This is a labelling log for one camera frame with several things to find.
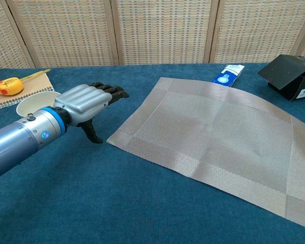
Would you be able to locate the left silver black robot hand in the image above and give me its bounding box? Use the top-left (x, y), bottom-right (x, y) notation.
top-left (53, 81), bottom-right (130, 144)

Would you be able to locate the white bowl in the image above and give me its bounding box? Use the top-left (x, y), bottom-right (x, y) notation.
top-left (16, 91), bottom-right (63, 118)

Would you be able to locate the grey woven placemat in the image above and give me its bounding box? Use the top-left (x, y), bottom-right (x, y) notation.
top-left (106, 77), bottom-right (305, 228)

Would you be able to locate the kraft spiral notebook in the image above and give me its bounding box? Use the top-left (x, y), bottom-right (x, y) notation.
top-left (0, 73), bottom-right (55, 112)

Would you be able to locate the yellow tape measure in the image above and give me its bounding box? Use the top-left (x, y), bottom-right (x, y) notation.
top-left (0, 68), bottom-right (51, 96)

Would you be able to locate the blue felt table cover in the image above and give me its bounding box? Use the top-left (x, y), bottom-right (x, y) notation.
top-left (0, 62), bottom-right (305, 244)

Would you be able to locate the woven bamboo folding screen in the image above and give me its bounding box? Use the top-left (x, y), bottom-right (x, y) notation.
top-left (0, 0), bottom-right (305, 69)

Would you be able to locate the blue white toothpaste box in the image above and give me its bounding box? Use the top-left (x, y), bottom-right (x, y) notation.
top-left (210, 64), bottom-right (245, 87)

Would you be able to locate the black cardboard box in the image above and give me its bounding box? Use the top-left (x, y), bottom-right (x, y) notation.
top-left (257, 54), bottom-right (305, 102)

